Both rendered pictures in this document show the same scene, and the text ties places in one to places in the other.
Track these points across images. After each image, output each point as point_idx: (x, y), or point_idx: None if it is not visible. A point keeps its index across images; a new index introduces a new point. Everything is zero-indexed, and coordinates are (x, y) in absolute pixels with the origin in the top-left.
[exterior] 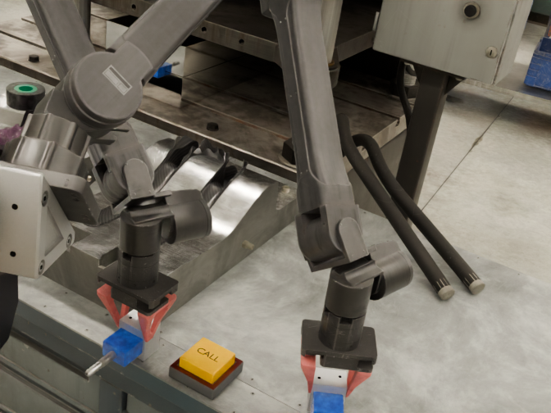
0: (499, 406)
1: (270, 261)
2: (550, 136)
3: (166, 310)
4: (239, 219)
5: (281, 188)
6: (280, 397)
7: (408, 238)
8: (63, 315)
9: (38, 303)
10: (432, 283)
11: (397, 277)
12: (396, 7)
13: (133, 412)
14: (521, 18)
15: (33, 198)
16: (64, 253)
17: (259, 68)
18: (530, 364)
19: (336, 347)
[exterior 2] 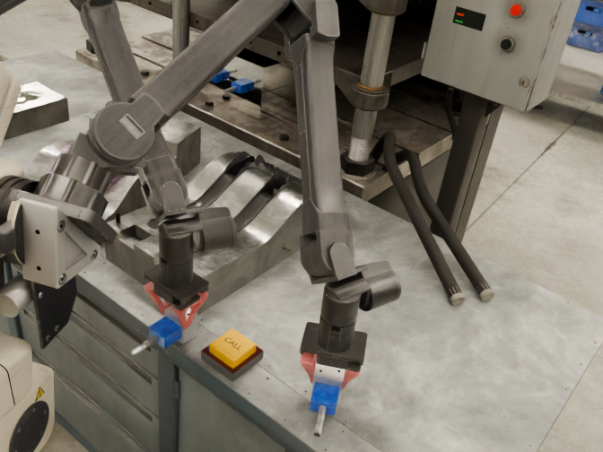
0: (483, 405)
1: None
2: None
3: (199, 305)
4: (278, 226)
5: None
6: (291, 383)
7: (430, 248)
8: (126, 300)
9: (108, 290)
10: (446, 290)
11: (384, 293)
12: (441, 39)
13: (183, 381)
14: (555, 50)
15: (50, 226)
16: (129, 250)
17: (335, 83)
18: (521, 369)
19: (328, 349)
